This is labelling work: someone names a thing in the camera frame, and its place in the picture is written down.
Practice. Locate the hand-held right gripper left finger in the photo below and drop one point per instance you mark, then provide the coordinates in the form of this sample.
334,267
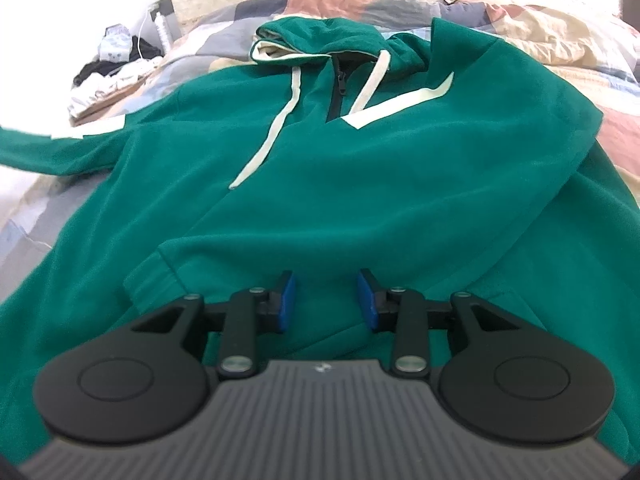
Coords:
286,305

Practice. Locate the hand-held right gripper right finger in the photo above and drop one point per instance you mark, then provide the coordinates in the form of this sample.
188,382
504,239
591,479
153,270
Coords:
365,305

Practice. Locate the green hoodie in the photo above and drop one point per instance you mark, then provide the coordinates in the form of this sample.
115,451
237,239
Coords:
350,185

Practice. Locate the wooden nightstand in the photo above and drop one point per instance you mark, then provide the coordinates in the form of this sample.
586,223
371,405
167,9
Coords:
107,102

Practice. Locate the white crumpled cloth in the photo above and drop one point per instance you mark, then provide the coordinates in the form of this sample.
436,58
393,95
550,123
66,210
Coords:
135,69

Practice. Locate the white bottle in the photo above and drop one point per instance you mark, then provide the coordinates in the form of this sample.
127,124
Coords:
161,30

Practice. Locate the black cloth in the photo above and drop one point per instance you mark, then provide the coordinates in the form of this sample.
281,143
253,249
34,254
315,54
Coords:
92,72

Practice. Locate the patterned white pouch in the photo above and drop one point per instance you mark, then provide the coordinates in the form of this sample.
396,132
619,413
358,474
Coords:
116,42

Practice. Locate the patchwork blanket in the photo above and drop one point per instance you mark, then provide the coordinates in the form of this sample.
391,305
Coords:
550,30

